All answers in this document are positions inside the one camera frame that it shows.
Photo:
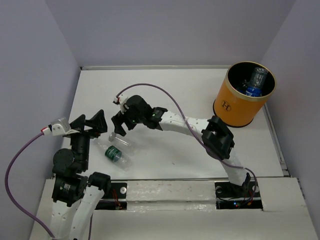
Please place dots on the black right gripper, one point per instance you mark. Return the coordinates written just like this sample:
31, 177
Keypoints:
118, 119

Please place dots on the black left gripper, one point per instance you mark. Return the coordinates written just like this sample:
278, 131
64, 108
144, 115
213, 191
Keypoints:
98, 121

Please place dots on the clear plastic bottle no label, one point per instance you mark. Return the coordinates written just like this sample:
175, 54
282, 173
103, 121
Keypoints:
121, 142

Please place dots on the green label plastic bottle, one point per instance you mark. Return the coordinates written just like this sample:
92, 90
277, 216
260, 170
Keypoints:
114, 155

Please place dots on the blue label bottle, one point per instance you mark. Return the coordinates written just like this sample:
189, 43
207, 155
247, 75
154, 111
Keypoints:
256, 83

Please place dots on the red cap small bottle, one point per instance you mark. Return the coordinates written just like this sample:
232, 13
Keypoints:
242, 86

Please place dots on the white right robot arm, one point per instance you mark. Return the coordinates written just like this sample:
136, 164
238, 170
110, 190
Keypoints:
213, 134

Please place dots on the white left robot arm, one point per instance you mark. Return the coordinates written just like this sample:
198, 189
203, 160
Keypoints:
75, 196

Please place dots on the orange cylindrical bin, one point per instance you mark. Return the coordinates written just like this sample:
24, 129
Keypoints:
235, 108

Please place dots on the silver bolt left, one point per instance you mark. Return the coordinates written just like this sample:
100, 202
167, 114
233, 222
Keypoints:
123, 190

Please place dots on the silver bolt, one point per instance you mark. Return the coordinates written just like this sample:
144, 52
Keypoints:
218, 189
123, 190

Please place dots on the silver bolt right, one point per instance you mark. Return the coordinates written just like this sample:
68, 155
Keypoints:
218, 189

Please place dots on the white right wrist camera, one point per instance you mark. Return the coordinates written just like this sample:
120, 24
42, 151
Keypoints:
121, 101

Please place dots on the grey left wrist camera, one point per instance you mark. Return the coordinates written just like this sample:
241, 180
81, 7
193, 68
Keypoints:
58, 127

